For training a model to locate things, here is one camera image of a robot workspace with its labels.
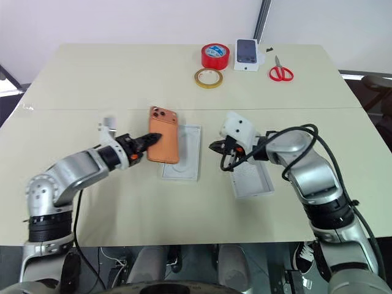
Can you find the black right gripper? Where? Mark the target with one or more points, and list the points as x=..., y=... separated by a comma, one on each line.
x=232, y=149

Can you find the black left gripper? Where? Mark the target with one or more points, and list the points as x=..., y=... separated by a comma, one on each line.
x=131, y=147

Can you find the orange smartphone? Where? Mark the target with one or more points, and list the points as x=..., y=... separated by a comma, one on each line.
x=163, y=137

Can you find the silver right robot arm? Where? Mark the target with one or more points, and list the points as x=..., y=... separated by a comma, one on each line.
x=309, y=171

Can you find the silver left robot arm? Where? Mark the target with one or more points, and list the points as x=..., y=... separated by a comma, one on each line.
x=70, y=171

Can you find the white phone box base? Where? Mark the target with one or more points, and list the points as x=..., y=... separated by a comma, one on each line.
x=188, y=153

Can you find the white phone box lid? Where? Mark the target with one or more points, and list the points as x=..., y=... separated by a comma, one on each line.
x=252, y=180

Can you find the white printed phone box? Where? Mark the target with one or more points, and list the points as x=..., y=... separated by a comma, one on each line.
x=246, y=55

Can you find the yellow tape roll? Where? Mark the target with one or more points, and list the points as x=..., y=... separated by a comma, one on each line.
x=199, y=80

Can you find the red tape roll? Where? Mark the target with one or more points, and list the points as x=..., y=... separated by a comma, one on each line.
x=215, y=56

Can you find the grey rounded robot leg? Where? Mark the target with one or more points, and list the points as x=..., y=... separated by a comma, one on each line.
x=234, y=266
x=148, y=263

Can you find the clear tape scrap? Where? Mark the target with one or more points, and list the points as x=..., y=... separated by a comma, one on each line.
x=28, y=107

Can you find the black and white sneaker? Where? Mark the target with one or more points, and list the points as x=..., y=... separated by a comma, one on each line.
x=303, y=257

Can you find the dark round robot torso rim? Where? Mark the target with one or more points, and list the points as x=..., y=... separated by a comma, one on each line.
x=171, y=288

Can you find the dark furniture piece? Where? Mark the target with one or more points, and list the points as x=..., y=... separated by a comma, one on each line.
x=9, y=88

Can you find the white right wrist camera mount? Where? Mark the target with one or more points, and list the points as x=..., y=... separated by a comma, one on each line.
x=239, y=128

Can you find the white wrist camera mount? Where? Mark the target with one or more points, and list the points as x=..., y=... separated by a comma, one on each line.
x=239, y=128
x=107, y=134

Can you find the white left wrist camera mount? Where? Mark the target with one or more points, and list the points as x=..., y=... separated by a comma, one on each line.
x=107, y=134

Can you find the grey window frame post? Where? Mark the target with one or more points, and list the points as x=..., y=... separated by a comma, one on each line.
x=260, y=18

